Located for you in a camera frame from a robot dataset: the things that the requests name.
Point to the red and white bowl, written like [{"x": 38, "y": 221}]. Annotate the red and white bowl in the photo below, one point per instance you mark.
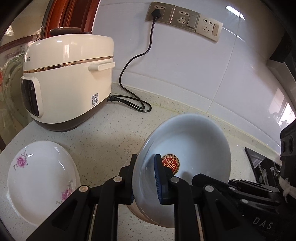
[{"x": 196, "y": 139}]

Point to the dark range hood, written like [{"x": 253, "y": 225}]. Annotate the dark range hood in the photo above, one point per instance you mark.
[{"x": 284, "y": 51}]

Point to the cream rice cooker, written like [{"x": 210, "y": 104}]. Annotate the cream rice cooker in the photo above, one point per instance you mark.
[{"x": 69, "y": 76}]

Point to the small white floral plate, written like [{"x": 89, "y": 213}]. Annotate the small white floral plate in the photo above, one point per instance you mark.
[{"x": 39, "y": 185}]

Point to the beige wall socket panel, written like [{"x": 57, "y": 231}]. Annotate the beige wall socket panel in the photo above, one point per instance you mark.
[
  {"x": 208, "y": 29},
  {"x": 185, "y": 19},
  {"x": 167, "y": 11}
]

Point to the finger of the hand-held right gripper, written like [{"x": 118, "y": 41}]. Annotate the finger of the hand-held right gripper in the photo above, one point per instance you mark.
[{"x": 249, "y": 187}]

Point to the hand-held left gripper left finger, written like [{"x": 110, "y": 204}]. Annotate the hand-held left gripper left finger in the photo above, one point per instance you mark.
[{"x": 126, "y": 185}]

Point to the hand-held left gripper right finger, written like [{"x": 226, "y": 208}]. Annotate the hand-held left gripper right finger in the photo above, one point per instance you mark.
[{"x": 161, "y": 183}]

